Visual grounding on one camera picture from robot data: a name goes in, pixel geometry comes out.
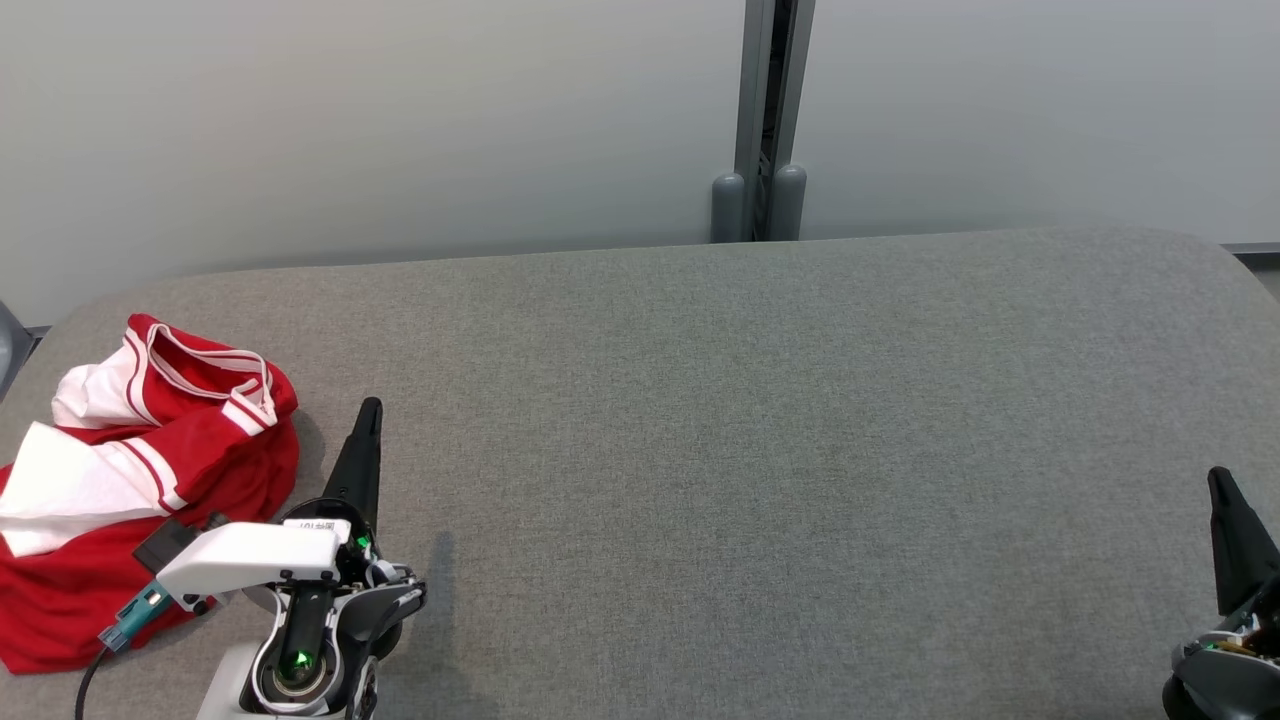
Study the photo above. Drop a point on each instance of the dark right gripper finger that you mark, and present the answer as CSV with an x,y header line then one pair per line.
x,y
1240,550

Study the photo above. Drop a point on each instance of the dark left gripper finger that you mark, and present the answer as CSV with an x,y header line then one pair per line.
x,y
362,460

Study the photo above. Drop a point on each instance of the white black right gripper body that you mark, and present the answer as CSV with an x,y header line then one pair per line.
x,y
1255,635

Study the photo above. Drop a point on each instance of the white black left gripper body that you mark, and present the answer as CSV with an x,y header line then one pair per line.
x,y
250,555

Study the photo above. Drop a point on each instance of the red shirt with white sleeve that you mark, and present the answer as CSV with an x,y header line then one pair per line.
x,y
230,470

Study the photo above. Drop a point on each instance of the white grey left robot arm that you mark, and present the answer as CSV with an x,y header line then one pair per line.
x,y
370,610

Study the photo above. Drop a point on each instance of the grey metal desk leg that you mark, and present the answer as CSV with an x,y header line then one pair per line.
x,y
12,345

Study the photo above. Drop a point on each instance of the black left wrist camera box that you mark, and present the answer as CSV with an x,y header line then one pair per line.
x,y
165,545

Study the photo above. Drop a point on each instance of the grey metal partition post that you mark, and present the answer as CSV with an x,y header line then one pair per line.
x,y
752,100
795,100

